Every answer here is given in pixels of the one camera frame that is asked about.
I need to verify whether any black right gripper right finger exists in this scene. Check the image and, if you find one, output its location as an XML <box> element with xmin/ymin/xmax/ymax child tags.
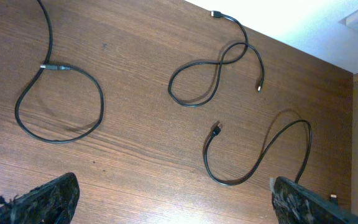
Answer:
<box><xmin>270</xmin><ymin>176</ymin><xmax>358</xmax><ymax>224</ymax></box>

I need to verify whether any black micro USB cable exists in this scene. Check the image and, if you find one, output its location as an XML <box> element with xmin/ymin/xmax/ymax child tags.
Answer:
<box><xmin>167</xmin><ymin>10</ymin><xmax>265</xmax><ymax>108</ymax></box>

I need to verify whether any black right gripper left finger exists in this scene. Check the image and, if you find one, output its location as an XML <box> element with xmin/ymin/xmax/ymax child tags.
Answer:
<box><xmin>0</xmin><ymin>172</ymin><xmax>80</xmax><ymax>224</ymax></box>

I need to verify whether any black cable with barrel plug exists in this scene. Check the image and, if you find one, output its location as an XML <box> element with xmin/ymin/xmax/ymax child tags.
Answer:
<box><xmin>14</xmin><ymin>0</ymin><xmax>105</xmax><ymax>144</ymax></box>

